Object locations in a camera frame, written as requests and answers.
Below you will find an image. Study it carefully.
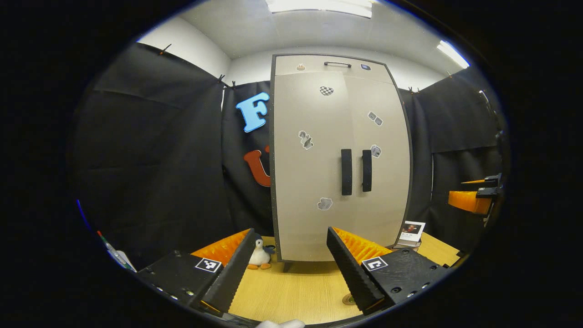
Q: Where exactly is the black backdrop cloth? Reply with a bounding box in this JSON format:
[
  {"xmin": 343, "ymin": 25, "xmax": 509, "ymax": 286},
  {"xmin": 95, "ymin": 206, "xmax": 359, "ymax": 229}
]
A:
[{"xmin": 67, "ymin": 41, "xmax": 507, "ymax": 270}]

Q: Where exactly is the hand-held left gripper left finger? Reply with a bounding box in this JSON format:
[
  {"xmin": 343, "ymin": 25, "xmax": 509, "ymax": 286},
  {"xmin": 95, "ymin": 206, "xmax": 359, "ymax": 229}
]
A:
[{"xmin": 137, "ymin": 228, "xmax": 257, "ymax": 316}]

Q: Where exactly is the white panel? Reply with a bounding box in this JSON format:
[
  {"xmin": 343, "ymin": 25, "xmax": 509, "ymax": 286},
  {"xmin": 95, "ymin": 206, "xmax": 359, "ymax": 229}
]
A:
[{"xmin": 97, "ymin": 230, "xmax": 138, "ymax": 273}]

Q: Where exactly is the white duck plush toy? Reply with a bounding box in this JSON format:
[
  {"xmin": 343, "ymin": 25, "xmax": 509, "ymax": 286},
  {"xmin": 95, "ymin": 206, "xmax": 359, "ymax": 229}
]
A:
[{"xmin": 247, "ymin": 237, "xmax": 276, "ymax": 271}]

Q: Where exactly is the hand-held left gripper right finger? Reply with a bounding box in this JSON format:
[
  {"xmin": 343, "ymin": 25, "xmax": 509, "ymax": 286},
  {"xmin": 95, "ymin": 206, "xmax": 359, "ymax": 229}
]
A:
[{"xmin": 326, "ymin": 226, "xmax": 450, "ymax": 316}]

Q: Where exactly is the grey cabinet door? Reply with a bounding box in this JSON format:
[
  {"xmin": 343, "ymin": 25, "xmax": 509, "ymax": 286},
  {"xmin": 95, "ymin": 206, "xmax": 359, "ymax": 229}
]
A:
[
  {"xmin": 344, "ymin": 74, "xmax": 412, "ymax": 249},
  {"xmin": 273, "ymin": 72, "xmax": 354, "ymax": 262}
]

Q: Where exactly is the large ceiling light panel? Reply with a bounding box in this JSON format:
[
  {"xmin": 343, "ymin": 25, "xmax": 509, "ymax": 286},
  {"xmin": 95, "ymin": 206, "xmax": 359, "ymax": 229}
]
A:
[{"xmin": 265, "ymin": 0, "xmax": 373, "ymax": 19}]

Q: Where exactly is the grey cabinet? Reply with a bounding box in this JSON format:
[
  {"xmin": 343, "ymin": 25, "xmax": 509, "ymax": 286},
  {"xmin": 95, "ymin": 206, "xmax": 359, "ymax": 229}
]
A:
[{"xmin": 269, "ymin": 53, "xmax": 414, "ymax": 274}]

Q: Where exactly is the small ceiling light panel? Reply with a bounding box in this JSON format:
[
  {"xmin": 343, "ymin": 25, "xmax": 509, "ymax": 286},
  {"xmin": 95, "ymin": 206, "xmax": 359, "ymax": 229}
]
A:
[{"xmin": 437, "ymin": 40, "xmax": 471, "ymax": 69}]

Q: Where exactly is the grey cabinet drawer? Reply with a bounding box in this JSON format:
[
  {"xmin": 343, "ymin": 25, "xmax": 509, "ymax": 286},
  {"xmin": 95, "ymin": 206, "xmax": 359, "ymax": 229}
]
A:
[{"xmin": 274, "ymin": 54, "xmax": 394, "ymax": 84}]

